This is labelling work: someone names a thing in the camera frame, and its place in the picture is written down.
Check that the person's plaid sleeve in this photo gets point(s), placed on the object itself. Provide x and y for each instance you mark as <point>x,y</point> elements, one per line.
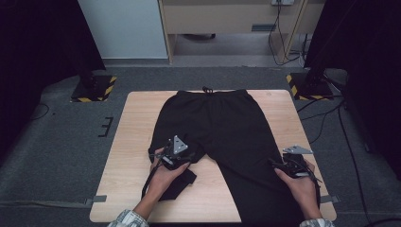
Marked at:
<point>127,219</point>
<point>317,223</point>

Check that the person's right plaid sleeve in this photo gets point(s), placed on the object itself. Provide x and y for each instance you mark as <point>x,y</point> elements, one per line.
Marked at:
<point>317,223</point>

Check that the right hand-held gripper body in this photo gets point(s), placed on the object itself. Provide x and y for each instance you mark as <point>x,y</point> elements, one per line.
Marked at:
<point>296,165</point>

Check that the light wooden desk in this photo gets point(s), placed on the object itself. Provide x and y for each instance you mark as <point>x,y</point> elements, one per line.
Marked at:
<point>220,15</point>

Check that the person's left hand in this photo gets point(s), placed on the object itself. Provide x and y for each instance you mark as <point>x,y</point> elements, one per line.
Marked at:
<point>164,181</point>

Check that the person's right hand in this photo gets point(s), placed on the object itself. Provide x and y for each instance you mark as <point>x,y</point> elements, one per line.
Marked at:
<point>304,190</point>

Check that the black stand with striped base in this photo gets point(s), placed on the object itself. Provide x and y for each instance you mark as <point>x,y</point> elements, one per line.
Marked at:
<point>94,90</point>
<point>310,86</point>

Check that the white power strip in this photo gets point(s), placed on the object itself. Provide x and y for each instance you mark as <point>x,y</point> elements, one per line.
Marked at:
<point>282,2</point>

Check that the black tape floor mark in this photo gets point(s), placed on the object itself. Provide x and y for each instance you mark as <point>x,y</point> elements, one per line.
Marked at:
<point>106,126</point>

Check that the person's left plaid sleeve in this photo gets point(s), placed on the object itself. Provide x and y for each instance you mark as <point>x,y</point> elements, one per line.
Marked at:
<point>127,219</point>

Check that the black pants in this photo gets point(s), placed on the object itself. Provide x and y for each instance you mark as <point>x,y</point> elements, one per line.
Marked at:
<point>227,132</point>

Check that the white panel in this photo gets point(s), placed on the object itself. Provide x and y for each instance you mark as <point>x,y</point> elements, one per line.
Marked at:
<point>123,28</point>

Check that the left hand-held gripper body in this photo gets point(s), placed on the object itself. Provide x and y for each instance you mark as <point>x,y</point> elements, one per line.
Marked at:
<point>175,157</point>

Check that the black curtain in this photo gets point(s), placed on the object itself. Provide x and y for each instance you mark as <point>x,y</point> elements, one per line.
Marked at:
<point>365,63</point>
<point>41,63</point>

